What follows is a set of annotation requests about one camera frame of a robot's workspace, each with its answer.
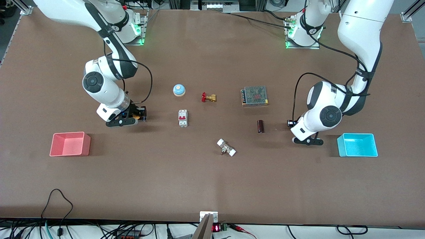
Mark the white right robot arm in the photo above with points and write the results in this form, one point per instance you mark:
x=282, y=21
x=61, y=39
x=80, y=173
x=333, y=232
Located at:
x=103, y=86

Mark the dark brown cylinder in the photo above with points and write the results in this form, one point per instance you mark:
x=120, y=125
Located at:
x=260, y=126

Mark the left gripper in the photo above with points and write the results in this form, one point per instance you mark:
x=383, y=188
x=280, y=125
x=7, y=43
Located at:
x=291, y=123

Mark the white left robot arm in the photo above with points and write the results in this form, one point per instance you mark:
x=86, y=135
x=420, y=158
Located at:
x=328, y=114

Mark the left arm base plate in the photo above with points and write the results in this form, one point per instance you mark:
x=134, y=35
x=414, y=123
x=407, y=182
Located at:
x=315, y=46

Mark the metal fitting white ends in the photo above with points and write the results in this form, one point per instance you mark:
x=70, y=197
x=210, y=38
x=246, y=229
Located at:
x=226, y=148

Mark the white circuit breaker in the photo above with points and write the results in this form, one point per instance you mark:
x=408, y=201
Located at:
x=183, y=118

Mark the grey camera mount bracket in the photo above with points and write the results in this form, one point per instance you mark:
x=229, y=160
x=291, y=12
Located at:
x=204, y=229

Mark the metal mesh power supply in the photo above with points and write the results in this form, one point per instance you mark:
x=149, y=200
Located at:
x=255, y=95

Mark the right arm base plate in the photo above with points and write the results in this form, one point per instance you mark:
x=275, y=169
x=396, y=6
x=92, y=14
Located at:
x=144, y=33

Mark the yellow push button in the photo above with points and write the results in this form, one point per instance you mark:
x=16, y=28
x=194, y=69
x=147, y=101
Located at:
x=136, y=117

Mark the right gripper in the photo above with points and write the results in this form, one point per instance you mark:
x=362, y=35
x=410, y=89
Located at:
x=134, y=110

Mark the red alligator clip lead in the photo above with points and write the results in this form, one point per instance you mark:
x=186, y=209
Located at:
x=240, y=229

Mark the red digit display module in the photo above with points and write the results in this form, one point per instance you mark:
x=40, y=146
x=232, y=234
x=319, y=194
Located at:
x=217, y=228

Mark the pink plastic bin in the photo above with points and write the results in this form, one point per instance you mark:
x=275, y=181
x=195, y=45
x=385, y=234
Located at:
x=71, y=144

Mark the blue dome button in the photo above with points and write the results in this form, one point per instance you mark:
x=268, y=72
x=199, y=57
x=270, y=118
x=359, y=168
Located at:
x=179, y=90

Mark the blue plastic bin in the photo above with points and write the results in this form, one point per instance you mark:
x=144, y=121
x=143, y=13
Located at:
x=360, y=146

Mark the aluminium frame profile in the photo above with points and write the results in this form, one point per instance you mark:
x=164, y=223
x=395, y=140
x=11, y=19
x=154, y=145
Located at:
x=214, y=4

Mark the aluminium table corner bracket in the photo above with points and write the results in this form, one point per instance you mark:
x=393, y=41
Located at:
x=26, y=10
x=407, y=16

